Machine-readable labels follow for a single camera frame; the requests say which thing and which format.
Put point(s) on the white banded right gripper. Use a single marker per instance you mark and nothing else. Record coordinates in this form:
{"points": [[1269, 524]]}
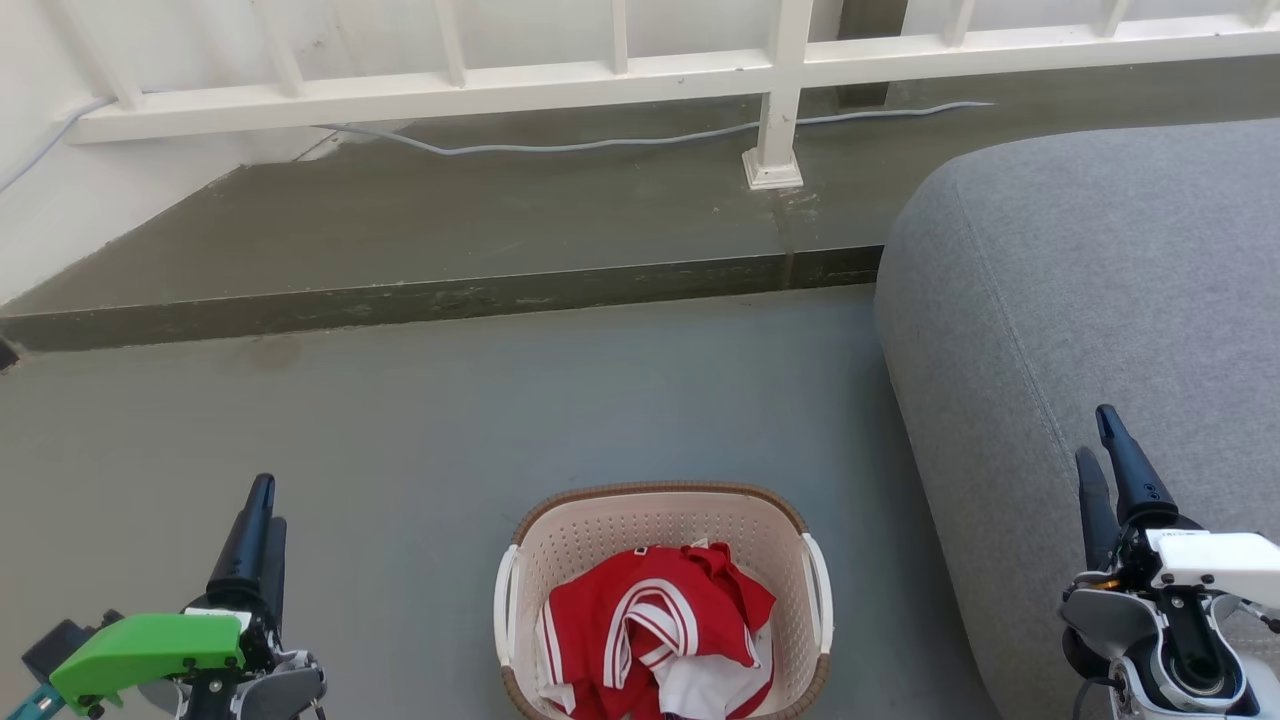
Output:
{"points": [[1200, 565]]}

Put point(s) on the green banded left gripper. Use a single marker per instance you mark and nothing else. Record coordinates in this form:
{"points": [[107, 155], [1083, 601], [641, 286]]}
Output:
{"points": [[150, 645]]}

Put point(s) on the red white-striped jersey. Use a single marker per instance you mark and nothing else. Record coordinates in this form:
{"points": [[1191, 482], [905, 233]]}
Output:
{"points": [[590, 620]]}

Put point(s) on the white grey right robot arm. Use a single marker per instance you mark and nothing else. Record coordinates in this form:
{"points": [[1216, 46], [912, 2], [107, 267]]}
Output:
{"points": [[1200, 690]]}

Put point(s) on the grey fabric sofa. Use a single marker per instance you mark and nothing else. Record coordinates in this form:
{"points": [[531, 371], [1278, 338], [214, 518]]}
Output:
{"points": [[1100, 300]]}

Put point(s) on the beige plastic laundry basket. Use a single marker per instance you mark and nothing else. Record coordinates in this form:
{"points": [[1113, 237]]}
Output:
{"points": [[640, 525]]}

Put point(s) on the plain red garment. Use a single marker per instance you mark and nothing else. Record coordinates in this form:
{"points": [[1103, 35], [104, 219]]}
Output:
{"points": [[738, 600]]}

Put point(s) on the white garment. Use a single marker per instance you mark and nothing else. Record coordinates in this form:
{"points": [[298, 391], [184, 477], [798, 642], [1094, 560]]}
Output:
{"points": [[712, 692]]}

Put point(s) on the white wooden railing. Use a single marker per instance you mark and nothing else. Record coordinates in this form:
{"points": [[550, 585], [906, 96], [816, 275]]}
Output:
{"points": [[500, 90]]}

